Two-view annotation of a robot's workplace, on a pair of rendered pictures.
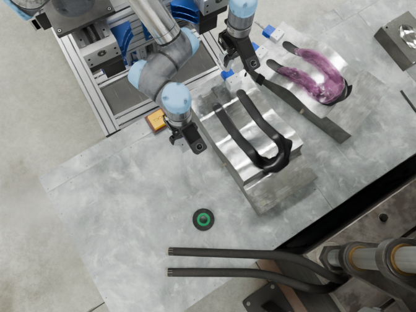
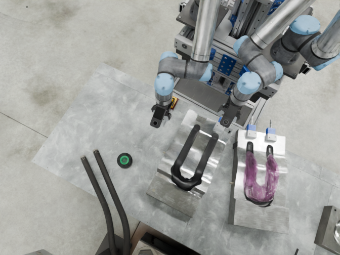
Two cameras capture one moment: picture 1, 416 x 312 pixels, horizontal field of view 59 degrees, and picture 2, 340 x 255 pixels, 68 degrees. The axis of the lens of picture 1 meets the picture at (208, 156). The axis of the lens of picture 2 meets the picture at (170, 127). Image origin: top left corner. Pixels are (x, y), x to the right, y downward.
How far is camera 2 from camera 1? 0.39 m
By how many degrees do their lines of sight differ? 17
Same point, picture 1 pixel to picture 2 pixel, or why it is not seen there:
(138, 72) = (166, 55)
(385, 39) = (326, 215)
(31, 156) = (127, 65)
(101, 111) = not seen: hidden behind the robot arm
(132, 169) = (132, 105)
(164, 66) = (179, 67)
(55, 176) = (106, 69)
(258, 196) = (156, 184)
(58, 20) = (184, 13)
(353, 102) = (258, 213)
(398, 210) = not seen: outside the picture
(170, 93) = (162, 77)
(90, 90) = not seen: hidden behind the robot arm
